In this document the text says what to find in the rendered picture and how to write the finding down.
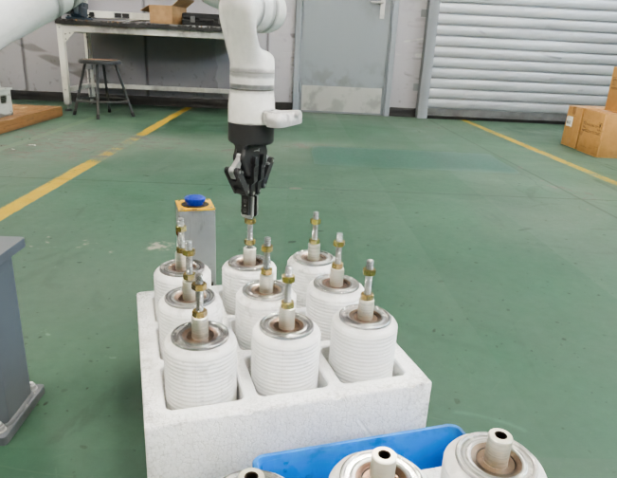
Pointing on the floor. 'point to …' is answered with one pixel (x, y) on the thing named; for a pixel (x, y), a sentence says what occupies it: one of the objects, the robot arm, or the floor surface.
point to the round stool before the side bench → (98, 85)
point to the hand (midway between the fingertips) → (249, 205)
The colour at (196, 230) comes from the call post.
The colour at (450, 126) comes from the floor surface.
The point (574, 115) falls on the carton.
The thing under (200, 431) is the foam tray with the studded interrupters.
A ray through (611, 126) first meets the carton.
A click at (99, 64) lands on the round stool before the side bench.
